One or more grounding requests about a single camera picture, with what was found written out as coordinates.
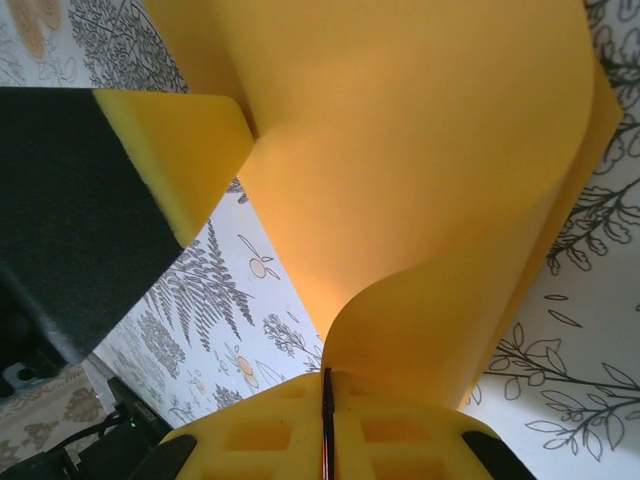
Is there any floral table mat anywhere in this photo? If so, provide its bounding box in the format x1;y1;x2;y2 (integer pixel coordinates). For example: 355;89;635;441
0;0;640;480

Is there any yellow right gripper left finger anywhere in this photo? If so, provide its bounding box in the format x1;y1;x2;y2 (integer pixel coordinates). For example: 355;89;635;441
132;370;329;480

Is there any orange paper sheet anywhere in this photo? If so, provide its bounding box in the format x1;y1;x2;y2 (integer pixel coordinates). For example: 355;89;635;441
142;0;626;414

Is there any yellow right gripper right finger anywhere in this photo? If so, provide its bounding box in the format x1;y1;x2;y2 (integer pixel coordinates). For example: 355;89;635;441
330;372;536;480

